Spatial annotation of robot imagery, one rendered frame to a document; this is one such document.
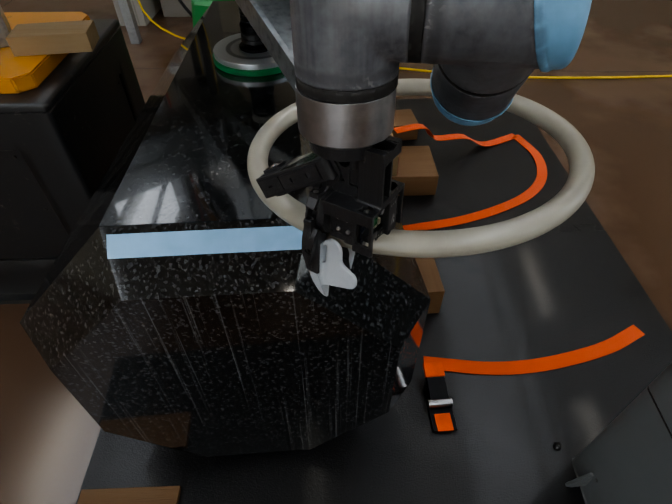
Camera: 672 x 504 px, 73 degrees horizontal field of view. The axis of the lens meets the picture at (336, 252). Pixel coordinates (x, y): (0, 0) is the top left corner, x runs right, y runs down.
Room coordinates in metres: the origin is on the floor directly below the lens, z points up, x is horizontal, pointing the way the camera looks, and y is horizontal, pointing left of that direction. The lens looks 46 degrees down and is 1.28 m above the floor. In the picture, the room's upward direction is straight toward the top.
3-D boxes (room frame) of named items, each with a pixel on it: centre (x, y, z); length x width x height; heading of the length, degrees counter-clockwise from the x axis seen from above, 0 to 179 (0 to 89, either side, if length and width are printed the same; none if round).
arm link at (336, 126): (0.39, -0.01, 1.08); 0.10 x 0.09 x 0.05; 148
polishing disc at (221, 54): (1.15, 0.20, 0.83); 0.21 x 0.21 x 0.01
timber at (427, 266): (1.09, -0.28, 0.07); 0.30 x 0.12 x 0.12; 5
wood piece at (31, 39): (1.29, 0.77, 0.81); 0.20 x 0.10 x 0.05; 100
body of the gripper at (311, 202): (0.38, -0.02, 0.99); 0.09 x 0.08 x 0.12; 58
